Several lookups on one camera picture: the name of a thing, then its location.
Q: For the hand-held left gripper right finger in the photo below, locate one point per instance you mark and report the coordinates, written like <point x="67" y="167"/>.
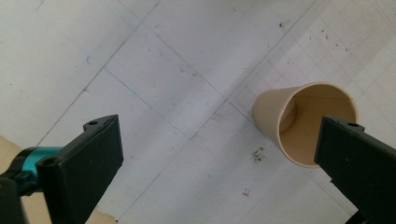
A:
<point x="358" y="165"/>

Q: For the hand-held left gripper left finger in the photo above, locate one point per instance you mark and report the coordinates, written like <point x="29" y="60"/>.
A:
<point x="81" y="169"/>

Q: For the tan paper cup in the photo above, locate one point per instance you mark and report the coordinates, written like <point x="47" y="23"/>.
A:
<point x="306" y="109"/>

